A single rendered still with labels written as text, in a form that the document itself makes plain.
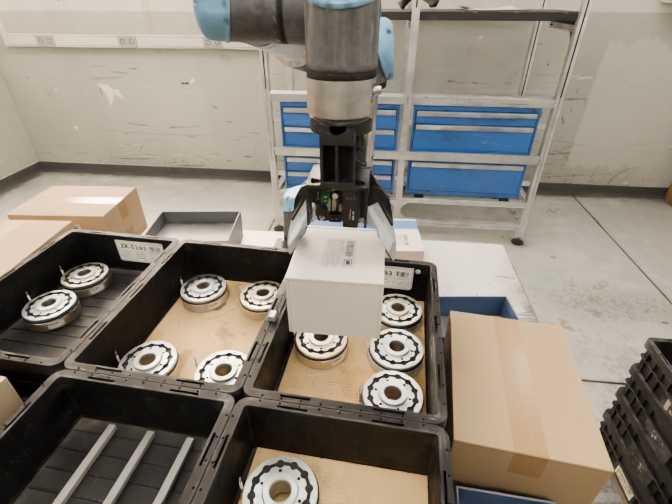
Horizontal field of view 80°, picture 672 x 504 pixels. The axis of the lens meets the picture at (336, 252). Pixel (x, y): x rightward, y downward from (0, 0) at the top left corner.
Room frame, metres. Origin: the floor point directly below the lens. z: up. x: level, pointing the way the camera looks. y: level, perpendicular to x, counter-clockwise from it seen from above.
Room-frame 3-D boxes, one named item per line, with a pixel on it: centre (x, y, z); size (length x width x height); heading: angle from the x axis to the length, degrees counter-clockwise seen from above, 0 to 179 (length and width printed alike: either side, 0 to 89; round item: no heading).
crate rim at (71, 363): (0.60, 0.26, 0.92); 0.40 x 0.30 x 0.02; 170
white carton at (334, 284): (0.48, -0.01, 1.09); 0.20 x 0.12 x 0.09; 174
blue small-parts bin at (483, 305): (0.72, -0.34, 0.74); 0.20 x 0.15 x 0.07; 90
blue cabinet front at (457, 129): (2.37, -0.81, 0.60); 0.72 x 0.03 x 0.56; 84
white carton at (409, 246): (1.08, -0.20, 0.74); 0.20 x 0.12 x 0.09; 178
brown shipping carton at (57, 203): (1.18, 0.85, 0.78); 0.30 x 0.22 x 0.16; 88
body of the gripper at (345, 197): (0.45, -0.01, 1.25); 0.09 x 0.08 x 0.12; 174
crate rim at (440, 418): (0.55, -0.04, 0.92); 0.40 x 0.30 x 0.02; 170
